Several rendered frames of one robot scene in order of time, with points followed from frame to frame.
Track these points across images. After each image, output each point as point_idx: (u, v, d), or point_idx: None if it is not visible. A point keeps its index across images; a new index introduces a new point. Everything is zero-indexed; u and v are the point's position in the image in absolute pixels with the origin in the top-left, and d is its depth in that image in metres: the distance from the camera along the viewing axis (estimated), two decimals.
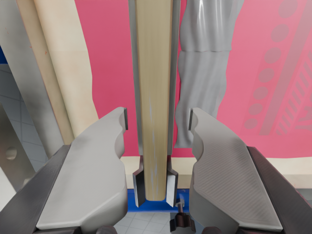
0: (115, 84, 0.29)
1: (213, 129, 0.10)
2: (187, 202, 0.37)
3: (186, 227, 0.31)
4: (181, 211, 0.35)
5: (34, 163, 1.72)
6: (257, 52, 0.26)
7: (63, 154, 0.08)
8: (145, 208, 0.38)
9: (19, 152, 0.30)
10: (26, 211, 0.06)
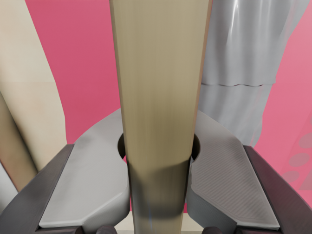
0: None
1: (210, 128, 0.10)
2: None
3: None
4: None
5: None
6: None
7: (66, 153, 0.08)
8: None
9: None
10: (29, 210, 0.06)
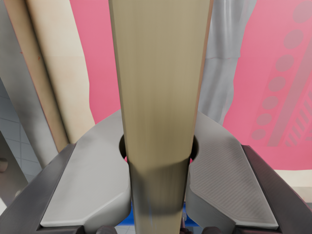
0: (114, 91, 0.27)
1: (208, 128, 0.10)
2: None
3: None
4: (183, 225, 0.33)
5: (33, 165, 1.70)
6: (268, 59, 0.24)
7: (68, 152, 0.08)
8: None
9: (10, 164, 0.28)
10: (30, 209, 0.06)
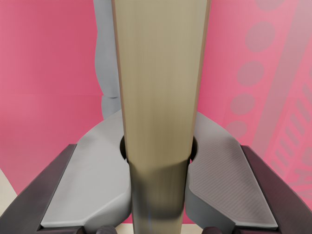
0: (17, 137, 0.20)
1: (207, 129, 0.10)
2: None
3: None
4: None
5: None
6: (219, 99, 0.17)
7: (69, 153, 0.08)
8: None
9: None
10: (31, 209, 0.06)
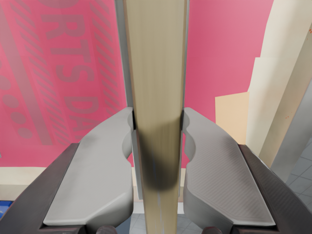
0: None
1: (205, 128, 0.10)
2: None
3: None
4: None
5: None
6: None
7: (71, 152, 0.08)
8: None
9: None
10: (34, 207, 0.06)
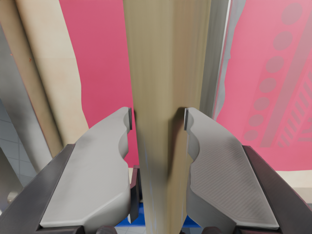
0: (106, 93, 0.27)
1: (209, 128, 0.10)
2: None
3: None
4: None
5: (31, 166, 1.69)
6: (258, 61, 0.25)
7: (68, 153, 0.08)
8: (139, 222, 0.35)
9: (2, 165, 0.28)
10: (30, 209, 0.06)
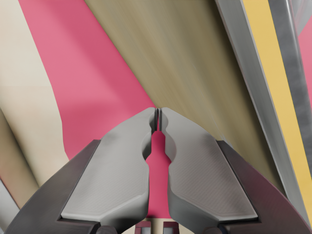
0: (97, 132, 0.19)
1: (184, 127, 0.10)
2: None
3: None
4: None
5: None
6: None
7: (93, 148, 0.09)
8: None
9: None
10: (54, 198, 0.06)
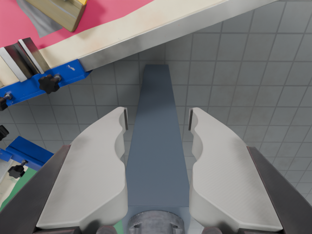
0: None
1: (213, 129, 0.10)
2: (64, 76, 0.49)
3: (43, 78, 0.43)
4: None
5: None
6: None
7: (63, 154, 0.08)
8: (39, 90, 0.51)
9: None
10: (26, 211, 0.06)
